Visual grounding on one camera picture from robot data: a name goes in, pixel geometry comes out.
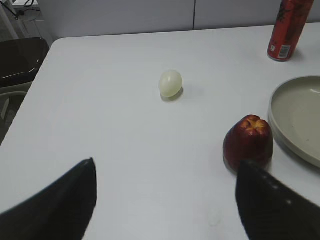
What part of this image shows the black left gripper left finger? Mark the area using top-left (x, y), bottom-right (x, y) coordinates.
top-left (0, 158), bottom-right (97, 240)

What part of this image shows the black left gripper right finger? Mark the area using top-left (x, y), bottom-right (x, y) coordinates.
top-left (235, 160), bottom-right (320, 240)

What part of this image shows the red apple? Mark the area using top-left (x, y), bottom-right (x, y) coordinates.
top-left (223, 115), bottom-right (274, 172)

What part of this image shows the beige ceramic plate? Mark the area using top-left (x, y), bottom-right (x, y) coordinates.
top-left (268, 76), bottom-right (320, 167)

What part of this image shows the dark chair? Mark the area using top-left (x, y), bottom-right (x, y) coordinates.
top-left (0, 37), bottom-right (50, 141)

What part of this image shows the pale green white onion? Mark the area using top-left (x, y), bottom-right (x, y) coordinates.
top-left (158, 70), bottom-right (183, 98)

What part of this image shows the red drink can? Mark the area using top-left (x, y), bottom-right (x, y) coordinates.
top-left (267, 0), bottom-right (314, 62)

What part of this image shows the black cable with plug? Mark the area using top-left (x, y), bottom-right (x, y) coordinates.
top-left (0, 0), bottom-right (36, 20)

